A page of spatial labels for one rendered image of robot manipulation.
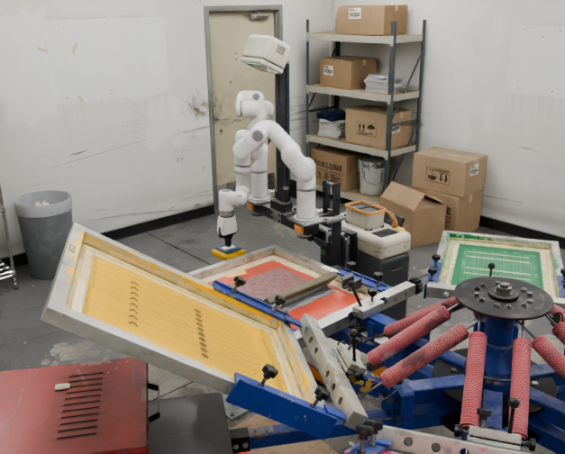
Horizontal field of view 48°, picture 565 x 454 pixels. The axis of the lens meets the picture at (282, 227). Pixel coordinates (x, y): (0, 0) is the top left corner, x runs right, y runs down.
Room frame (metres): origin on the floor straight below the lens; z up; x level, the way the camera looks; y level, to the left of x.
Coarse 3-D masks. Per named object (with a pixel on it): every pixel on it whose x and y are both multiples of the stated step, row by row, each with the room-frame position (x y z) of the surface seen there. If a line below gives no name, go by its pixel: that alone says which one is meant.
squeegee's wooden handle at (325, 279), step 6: (324, 276) 2.58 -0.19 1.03; (330, 276) 2.59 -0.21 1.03; (336, 276) 2.61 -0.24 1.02; (306, 282) 2.51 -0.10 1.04; (312, 282) 2.52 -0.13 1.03; (318, 282) 2.54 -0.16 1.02; (324, 282) 2.58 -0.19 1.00; (330, 282) 2.64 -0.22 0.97; (294, 288) 2.46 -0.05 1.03; (300, 288) 2.47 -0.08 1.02; (306, 288) 2.49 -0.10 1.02; (312, 288) 2.55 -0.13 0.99; (276, 294) 2.40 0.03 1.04; (282, 294) 2.41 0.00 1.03; (288, 294) 2.42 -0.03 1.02; (294, 294) 2.44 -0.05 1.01; (300, 294) 2.51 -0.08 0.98; (264, 300) 2.37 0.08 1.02; (270, 300) 2.36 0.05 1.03
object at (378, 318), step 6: (366, 318) 2.18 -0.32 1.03; (372, 318) 2.17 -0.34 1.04; (378, 318) 2.16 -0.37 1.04; (384, 318) 2.16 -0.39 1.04; (390, 318) 2.16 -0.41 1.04; (360, 324) 2.20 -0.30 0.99; (366, 324) 2.18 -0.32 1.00; (378, 324) 2.14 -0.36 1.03; (384, 324) 2.12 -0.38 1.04; (378, 330) 2.14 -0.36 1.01
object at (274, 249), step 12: (252, 252) 2.97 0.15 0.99; (264, 252) 2.99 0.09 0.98; (276, 252) 3.02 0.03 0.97; (288, 252) 2.97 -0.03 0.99; (216, 264) 2.83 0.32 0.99; (228, 264) 2.84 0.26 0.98; (240, 264) 2.89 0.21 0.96; (300, 264) 2.88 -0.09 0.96; (312, 264) 2.82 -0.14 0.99; (192, 276) 2.70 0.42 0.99; (204, 276) 2.75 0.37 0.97; (360, 288) 2.58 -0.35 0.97
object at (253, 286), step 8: (224, 280) 2.72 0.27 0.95; (232, 280) 2.72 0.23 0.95; (248, 280) 2.71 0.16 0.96; (256, 280) 2.71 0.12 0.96; (240, 288) 2.63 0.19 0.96; (248, 288) 2.63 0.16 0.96; (256, 288) 2.62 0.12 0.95; (264, 288) 2.62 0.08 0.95; (272, 288) 2.62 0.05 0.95; (256, 296) 2.54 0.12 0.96; (264, 296) 2.54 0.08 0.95; (296, 312) 2.39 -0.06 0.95; (304, 312) 2.39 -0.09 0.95; (312, 312) 2.39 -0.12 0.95; (320, 312) 2.39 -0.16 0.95; (296, 328) 2.25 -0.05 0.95
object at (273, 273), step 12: (264, 264) 2.90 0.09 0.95; (276, 264) 2.90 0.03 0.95; (252, 276) 2.76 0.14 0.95; (264, 276) 2.76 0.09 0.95; (276, 276) 2.76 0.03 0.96; (288, 276) 2.76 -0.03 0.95; (300, 276) 2.76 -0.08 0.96; (288, 288) 2.62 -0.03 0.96; (336, 288) 2.61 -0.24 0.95; (324, 300) 2.50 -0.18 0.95; (336, 300) 2.50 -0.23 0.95; (348, 300) 2.49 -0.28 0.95
